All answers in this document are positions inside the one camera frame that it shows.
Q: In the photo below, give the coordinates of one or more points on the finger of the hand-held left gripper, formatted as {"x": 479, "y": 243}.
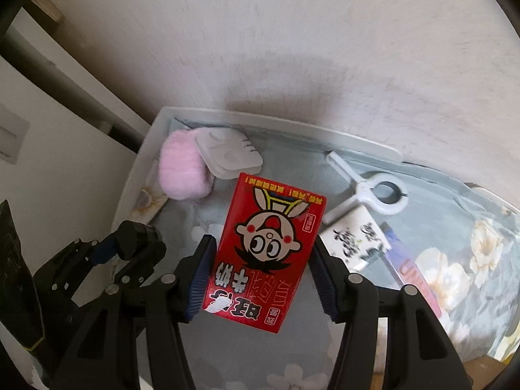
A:
{"x": 138, "y": 243}
{"x": 69, "y": 272}

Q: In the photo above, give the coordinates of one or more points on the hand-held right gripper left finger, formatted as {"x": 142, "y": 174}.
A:
{"x": 200, "y": 282}

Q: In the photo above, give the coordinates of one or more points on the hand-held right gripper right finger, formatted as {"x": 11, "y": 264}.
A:
{"x": 325, "y": 286}

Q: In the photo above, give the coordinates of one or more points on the white storage box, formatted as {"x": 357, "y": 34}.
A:
{"x": 134, "y": 174}

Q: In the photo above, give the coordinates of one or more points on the red milk carton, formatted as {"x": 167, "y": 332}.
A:
{"x": 264, "y": 248}

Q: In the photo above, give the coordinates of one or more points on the white packet with black brushstrokes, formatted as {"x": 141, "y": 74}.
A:
{"x": 357, "y": 235}

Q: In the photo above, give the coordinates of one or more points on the pink fluffy pom-pom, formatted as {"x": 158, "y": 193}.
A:
{"x": 178, "y": 166}

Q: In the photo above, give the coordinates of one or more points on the purple packet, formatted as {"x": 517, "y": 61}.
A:
{"x": 410, "y": 268}

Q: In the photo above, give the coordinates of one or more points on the white plastic clip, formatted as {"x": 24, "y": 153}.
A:
{"x": 367, "y": 189}

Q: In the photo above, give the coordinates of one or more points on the white square plastic case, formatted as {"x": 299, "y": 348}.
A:
{"x": 227, "y": 152}

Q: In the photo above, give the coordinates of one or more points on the white wall socket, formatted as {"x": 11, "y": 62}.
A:
{"x": 12, "y": 132}

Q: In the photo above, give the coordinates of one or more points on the dark metal frame bar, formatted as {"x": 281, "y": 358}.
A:
{"x": 69, "y": 77}

